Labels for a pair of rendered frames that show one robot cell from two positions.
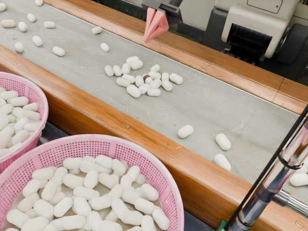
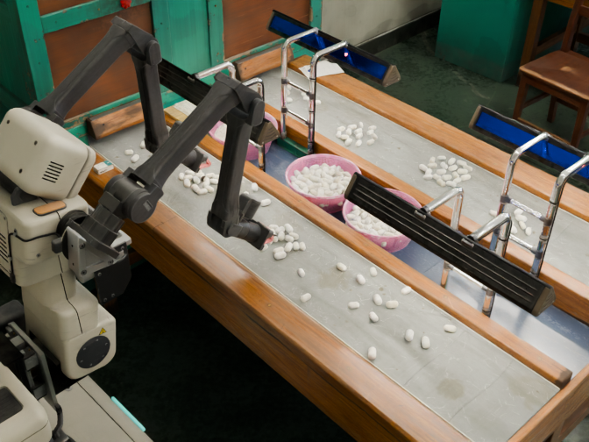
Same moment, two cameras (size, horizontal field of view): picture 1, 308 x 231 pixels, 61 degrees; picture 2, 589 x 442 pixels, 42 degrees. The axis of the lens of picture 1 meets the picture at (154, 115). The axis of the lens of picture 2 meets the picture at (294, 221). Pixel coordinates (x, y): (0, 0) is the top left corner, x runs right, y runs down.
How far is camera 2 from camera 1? 2.69 m
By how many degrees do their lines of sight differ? 99
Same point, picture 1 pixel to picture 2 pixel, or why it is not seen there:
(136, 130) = (295, 198)
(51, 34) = (351, 296)
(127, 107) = (294, 223)
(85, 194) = (323, 187)
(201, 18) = not seen: outside the picture
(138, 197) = (301, 183)
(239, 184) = (255, 174)
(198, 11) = not seen: outside the picture
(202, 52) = (211, 255)
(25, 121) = (355, 217)
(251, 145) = not seen: hidden behind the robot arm
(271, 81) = (173, 224)
